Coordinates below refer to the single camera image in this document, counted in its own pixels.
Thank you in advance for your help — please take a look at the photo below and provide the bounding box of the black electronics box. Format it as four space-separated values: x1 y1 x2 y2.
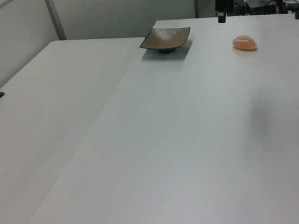
244 0 283 16

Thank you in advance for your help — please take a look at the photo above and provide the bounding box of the square brown ceramic plate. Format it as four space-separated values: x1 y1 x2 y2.
137 23 194 58

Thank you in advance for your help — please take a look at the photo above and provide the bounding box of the orange bread roll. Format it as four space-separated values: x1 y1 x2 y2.
231 33 259 53

